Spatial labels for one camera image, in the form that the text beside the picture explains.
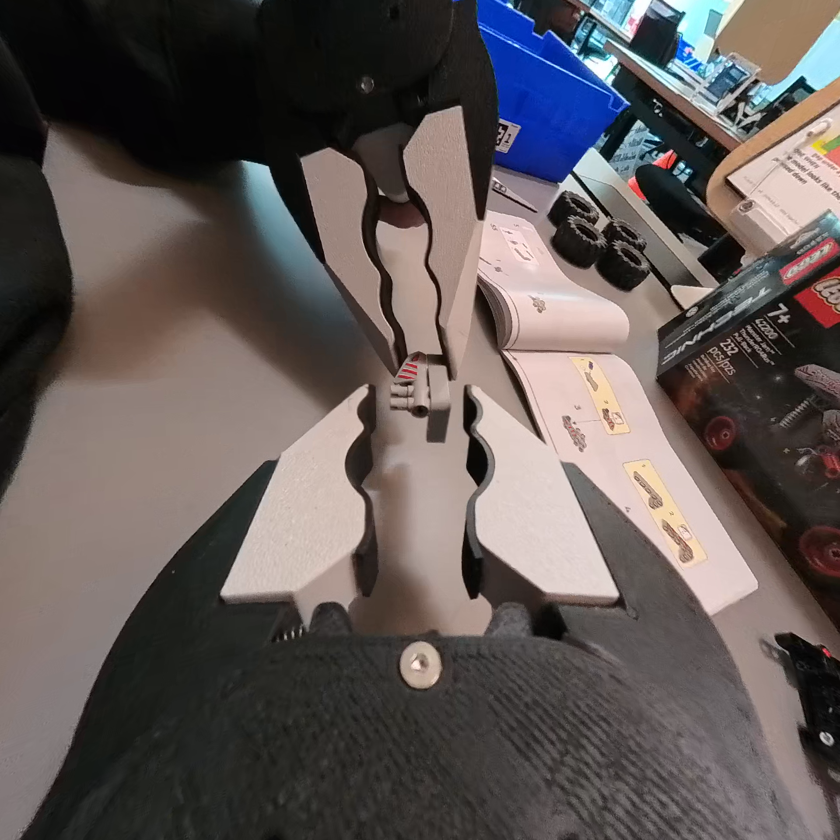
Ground grey desk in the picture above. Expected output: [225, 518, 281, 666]
[0, 121, 840, 840]

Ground person's left forearm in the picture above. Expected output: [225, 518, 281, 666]
[0, 0, 283, 172]

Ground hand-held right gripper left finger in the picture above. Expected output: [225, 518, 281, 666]
[218, 384, 380, 618]

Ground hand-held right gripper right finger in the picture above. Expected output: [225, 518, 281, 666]
[462, 384, 622, 614]

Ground open instruction booklet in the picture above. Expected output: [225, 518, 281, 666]
[476, 210, 759, 618]

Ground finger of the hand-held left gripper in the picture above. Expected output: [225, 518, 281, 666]
[402, 104, 488, 382]
[297, 123, 409, 382]

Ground black toy set box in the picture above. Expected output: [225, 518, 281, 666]
[656, 211, 840, 631]

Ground grey angled brick beam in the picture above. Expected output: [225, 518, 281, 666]
[412, 354, 454, 442]

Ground small grey tool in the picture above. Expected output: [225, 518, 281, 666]
[491, 176, 540, 214]

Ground blue bin with tag label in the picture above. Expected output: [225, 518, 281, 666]
[476, 0, 632, 185]

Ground cardboard sign board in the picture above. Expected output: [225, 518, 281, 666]
[707, 98, 840, 257]

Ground black office chair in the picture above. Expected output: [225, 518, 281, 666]
[633, 164, 713, 221]

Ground black brick chassis model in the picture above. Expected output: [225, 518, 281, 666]
[761, 631, 840, 769]

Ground black toy tyre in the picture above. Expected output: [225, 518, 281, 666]
[554, 217, 605, 269]
[550, 190, 601, 231]
[602, 218, 647, 253]
[596, 239, 652, 291]

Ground wooden background table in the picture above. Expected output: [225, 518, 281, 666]
[602, 39, 756, 155]

